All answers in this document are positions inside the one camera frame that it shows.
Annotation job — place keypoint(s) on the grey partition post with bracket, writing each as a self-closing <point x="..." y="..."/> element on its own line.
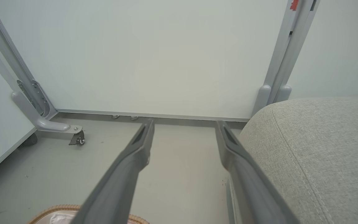
<point x="20" y="62"/>

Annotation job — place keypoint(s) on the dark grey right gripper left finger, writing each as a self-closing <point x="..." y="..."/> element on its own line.
<point x="117" y="186"/>

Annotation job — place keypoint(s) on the grey fabric sofa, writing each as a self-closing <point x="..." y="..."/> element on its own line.
<point x="322" y="155"/>

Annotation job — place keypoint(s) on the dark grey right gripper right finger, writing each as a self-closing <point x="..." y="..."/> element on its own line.
<point x="253" y="193"/>

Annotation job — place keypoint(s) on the red tag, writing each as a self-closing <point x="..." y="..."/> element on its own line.
<point x="294" y="4"/>

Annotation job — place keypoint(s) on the white laundry basket brown rim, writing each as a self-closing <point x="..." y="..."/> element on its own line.
<point x="40" y="216"/>

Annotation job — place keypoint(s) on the grey partition foot bar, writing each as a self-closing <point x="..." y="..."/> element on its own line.
<point x="42" y="123"/>

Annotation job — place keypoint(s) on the black caster wheel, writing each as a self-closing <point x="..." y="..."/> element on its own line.
<point x="29" y="140"/>
<point x="77" y="138"/>

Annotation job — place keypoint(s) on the white plastic liner bag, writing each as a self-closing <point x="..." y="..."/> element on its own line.
<point x="62" y="218"/>

